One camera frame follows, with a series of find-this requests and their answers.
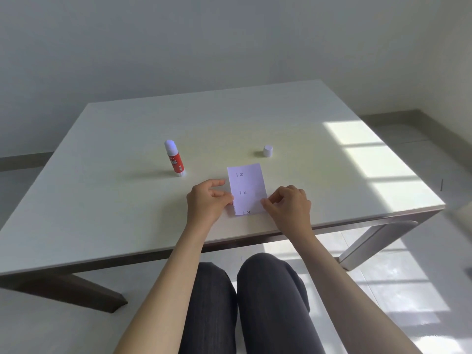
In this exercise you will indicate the person's left hand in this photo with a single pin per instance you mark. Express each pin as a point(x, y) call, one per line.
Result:
point(201, 208)

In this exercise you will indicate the person's right hand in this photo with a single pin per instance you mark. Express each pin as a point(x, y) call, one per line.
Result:
point(291, 213)

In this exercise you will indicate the person's left thumb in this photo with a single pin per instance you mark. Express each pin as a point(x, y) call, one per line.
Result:
point(224, 198)

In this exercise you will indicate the person's right thumb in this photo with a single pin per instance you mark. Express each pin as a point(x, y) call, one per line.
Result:
point(268, 206)

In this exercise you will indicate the white paper slip with marks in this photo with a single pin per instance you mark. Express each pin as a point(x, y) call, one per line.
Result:
point(247, 184)

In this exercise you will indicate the person's left forearm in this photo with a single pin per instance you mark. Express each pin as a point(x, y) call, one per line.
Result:
point(166, 291)

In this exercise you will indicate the person's right forearm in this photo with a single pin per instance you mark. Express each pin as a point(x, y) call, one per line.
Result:
point(350, 291)

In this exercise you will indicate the white glue stick cap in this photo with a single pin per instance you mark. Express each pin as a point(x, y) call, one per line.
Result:
point(268, 151)

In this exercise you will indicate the red and white glue stick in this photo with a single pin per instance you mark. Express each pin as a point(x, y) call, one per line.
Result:
point(174, 158)

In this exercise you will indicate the person's dark grey trousers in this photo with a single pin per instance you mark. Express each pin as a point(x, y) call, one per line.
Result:
point(269, 302)

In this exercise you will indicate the white table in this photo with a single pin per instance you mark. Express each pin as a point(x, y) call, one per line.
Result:
point(147, 136)

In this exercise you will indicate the grey skirting board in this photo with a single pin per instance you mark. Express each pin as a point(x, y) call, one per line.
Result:
point(398, 117)

